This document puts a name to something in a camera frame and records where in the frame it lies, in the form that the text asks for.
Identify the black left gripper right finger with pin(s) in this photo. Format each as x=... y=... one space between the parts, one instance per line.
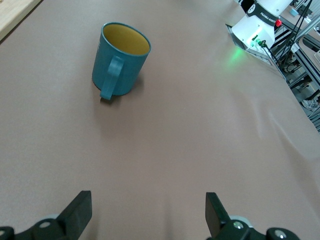
x=216 y=217

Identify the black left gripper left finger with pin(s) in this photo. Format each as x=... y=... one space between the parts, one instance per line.
x=75 y=215

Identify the teal mug yellow inside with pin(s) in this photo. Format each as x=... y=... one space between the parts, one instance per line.
x=125 y=72

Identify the small blue cup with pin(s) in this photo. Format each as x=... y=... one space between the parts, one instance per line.
x=294 y=11

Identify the brown table cover mat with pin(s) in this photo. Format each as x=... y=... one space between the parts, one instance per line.
x=160 y=137

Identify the grey sneaker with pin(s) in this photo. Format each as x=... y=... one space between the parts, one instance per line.
x=310 y=104

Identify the bamboo cutting board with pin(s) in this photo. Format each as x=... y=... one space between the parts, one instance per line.
x=12 y=15

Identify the aluminium frame structure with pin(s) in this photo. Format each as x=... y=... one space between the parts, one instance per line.
x=306 y=67

